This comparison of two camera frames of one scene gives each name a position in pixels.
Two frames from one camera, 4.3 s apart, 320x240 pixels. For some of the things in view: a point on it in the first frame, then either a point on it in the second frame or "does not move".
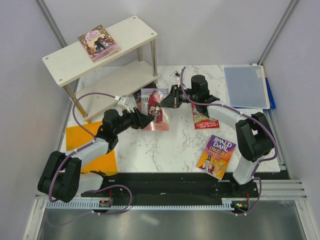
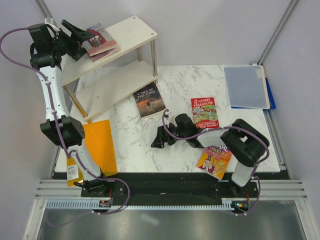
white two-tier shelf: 98,70 does not move
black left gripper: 144,119 → 76,51
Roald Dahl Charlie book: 216,157 does not move
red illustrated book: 150,99 → 100,42
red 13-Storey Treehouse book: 203,121 does not move
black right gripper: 172,100 → 161,138
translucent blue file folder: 246,86 does not move
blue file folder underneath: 271,102 does not move
